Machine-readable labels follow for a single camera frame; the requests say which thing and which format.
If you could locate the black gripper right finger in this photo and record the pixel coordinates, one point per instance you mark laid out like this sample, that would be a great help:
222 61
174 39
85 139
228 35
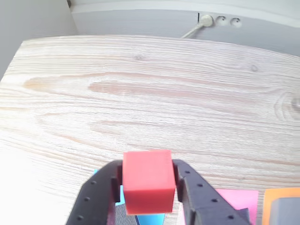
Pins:
206 206

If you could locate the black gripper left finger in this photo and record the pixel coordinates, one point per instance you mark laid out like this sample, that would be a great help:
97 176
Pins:
93 201

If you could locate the red cube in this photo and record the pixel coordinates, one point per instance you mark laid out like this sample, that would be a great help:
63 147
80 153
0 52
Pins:
147 178

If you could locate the large grey foam block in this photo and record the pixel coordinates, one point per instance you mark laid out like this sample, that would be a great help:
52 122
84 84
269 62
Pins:
287 211

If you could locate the pink paper sheet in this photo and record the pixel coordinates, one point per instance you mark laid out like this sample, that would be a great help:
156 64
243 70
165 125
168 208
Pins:
241 199

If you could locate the blue paper sheet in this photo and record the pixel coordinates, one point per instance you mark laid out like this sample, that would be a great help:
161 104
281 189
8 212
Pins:
151 219

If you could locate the orange paper sheet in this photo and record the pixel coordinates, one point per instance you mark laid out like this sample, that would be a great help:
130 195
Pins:
267 204

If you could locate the white wall plug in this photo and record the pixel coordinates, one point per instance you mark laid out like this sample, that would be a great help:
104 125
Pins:
206 20

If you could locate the white wall socket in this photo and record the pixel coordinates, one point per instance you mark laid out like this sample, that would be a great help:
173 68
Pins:
221 20
235 22

